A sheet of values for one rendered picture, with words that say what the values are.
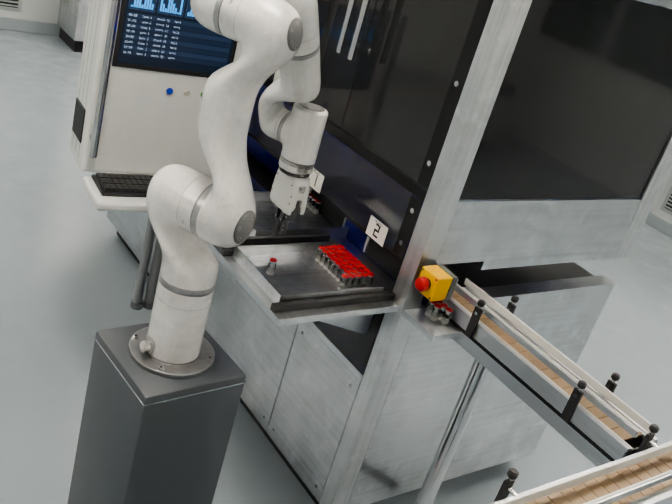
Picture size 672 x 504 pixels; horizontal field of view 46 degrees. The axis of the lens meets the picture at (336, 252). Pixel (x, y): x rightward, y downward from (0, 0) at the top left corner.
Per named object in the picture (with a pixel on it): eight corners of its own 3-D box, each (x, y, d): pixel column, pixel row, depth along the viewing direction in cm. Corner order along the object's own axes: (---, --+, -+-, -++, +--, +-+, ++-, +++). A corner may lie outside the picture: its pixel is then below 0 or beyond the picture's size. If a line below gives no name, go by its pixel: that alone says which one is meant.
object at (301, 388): (272, 226, 459) (311, 80, 422) (524, 471, 318) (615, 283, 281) (103, 232, 399) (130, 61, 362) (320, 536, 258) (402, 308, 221)
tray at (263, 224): (303, 200, 271) (306, 191, 270) (345, 237, 254) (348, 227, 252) (214, 201, 251) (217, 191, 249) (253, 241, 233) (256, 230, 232)
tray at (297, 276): (331, 251, 241) (334, 241, 240) (380, 297, 223) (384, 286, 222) (232, 256, 221) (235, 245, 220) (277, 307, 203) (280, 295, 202)
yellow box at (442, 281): (433, 286, 221) (441, 263, 218) (450, 300, 216) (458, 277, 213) (413, 288, 216) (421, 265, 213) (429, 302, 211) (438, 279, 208)
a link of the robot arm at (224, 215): (196, 216, 171) (257, 248, 166) (159, 229, 161) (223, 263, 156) (250, -19, 151) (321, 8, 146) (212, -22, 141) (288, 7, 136)
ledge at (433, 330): (438, 311, 230) (440, 305, 229) (467, 336, 221) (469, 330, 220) (401, 315, 222) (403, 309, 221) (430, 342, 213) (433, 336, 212)
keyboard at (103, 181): (205, 182, 281) (206, 176, 280) (219, 200, 271) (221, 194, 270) (90, 177, 260) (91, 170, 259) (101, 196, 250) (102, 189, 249)
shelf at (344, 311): (294, 199, 276) (296, 194, 275) (418, 309, 228) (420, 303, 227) (166, 200, 247) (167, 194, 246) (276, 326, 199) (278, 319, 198)
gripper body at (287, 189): (319, 175, 190) (307, 217, 195) (297, 158, 197) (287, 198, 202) (293, 175, 186) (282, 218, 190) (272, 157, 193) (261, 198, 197)
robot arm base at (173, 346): (152, 386, 165) (168, 311, 157) (113, 335, 177) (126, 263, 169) (229, 369, 178) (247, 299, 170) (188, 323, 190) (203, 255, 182)
